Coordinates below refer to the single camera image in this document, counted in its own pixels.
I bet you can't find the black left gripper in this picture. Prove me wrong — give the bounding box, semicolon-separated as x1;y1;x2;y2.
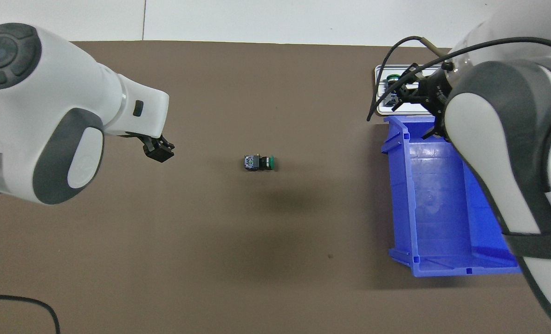
126;132;176;161

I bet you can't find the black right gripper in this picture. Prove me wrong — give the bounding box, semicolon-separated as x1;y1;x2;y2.
389;69;453;140

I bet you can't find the green push button switch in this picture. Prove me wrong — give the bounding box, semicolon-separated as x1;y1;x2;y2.
243;154;279;173
384;73;403;106

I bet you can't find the grey metal tray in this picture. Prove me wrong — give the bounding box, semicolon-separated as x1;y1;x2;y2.
374;64;443;116

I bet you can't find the blue plastic storage bin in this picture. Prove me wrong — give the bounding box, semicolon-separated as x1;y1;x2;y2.
381;114;522;278

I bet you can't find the brown table mat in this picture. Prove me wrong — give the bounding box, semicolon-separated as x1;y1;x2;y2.
0;41;551;334

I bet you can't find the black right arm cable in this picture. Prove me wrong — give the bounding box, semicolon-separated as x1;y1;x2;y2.
367;36;551;195

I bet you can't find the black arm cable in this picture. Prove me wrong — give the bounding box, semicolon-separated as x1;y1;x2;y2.
0;293;62;334
367;36;551;195

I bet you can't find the black right arm strap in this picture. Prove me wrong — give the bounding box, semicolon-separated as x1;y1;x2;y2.
502;230;551;260

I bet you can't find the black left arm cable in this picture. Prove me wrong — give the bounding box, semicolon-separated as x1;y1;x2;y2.
0;293;62;334

